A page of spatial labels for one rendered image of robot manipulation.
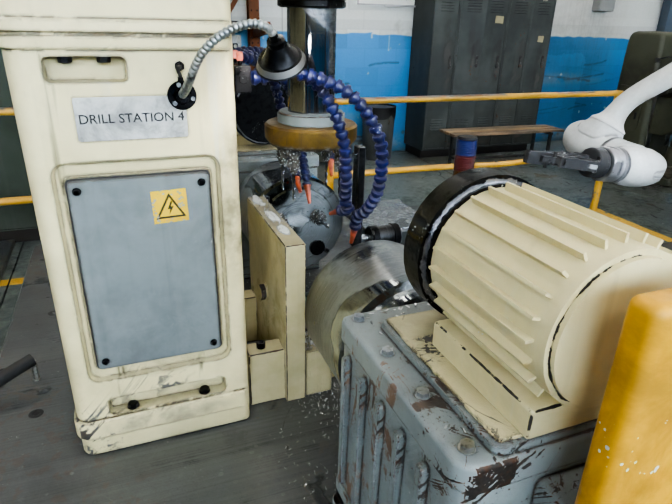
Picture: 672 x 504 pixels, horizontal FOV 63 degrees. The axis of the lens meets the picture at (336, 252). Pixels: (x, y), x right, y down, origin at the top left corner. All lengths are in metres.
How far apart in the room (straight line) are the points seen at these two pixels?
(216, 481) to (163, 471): 0.10
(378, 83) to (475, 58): 1.12
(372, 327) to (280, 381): 0.46
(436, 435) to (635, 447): 0.17
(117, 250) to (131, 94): 0.23
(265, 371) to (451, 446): 0.62
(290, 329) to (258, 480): 0.27
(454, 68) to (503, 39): 0.69
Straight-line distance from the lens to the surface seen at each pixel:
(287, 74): 0.76
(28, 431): 1.21
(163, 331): 0.96
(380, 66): 6.66
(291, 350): 1.08
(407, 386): 0.61
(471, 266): 0.56
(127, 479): 1.05
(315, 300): 0.92
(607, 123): 1.68
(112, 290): 0.92
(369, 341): 0.68
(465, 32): 6.61
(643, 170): 1.59
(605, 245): 0.50
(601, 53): 8.60
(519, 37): 7.07
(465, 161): 1.62
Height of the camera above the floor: 1.52
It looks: 23 degrees down
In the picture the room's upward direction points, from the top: 2 degrees clockwise
